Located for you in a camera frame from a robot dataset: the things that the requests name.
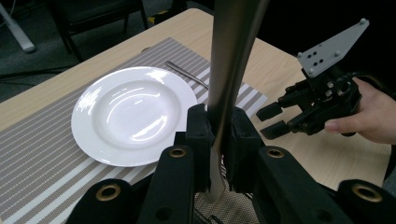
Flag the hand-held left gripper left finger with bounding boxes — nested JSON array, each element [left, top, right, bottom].
[[174, 104, 217, 193]]

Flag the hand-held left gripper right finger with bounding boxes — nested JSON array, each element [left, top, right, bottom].
[[223, 106, 266, 194]]

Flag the wide-handled metal utensil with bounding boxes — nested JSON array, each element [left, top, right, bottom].
[[203, 0, 271, 205]]

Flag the black wire cutlery caddy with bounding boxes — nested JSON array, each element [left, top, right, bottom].
[[191, 155, 263, 224]]

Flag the slim metal utensil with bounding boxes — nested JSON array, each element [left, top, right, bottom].
[[164, 60, 210, 91]]

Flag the white plate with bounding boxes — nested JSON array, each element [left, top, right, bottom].
[[70, 65, 199, 168]]

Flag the black stand with striped base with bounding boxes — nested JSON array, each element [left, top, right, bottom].
[[147, 0, 188, 25]]

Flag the grey striped placemat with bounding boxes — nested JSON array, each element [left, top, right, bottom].
[[0, 36, 269, 224]]

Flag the black folding chair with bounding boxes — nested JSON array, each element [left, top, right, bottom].
[[46, 0, 149, 63]]

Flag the black floor cables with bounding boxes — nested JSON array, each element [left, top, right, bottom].
[[0, 65, 74, 83]]

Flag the white desk frame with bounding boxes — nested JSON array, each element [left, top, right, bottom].
[[0, 0, 37, 54]]

